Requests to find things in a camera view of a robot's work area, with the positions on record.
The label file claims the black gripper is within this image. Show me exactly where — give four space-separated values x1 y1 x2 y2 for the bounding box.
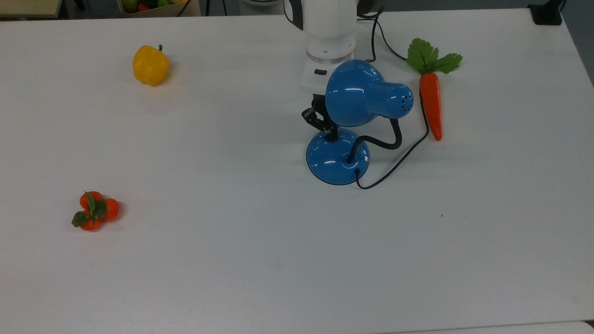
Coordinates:
301 94 340 142

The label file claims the blue desk lamp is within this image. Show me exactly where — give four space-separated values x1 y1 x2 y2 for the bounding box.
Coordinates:
305 59 415 186

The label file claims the orange toy carrot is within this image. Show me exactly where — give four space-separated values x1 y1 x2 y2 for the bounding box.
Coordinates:
406 38 464 142

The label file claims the yellow toy bell pepper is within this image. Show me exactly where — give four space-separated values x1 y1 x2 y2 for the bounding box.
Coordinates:
132 44 170 87

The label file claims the yellow fruit basket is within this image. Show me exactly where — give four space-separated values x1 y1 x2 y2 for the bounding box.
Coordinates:
116 0 201 18

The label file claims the orange toy tangerine cluster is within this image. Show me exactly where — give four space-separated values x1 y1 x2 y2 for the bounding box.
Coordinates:
71 190 121 232

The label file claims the black table clamp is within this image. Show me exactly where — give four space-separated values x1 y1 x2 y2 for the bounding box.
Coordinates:
528 0 565 26

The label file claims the beige wooden shelf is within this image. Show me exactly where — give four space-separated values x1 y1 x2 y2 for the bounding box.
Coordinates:
0 0 64 19

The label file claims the black lamp power cable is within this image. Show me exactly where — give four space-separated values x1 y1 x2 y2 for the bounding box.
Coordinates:
355 19 430 190

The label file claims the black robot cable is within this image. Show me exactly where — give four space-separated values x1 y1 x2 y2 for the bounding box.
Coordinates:
356 6 386 64

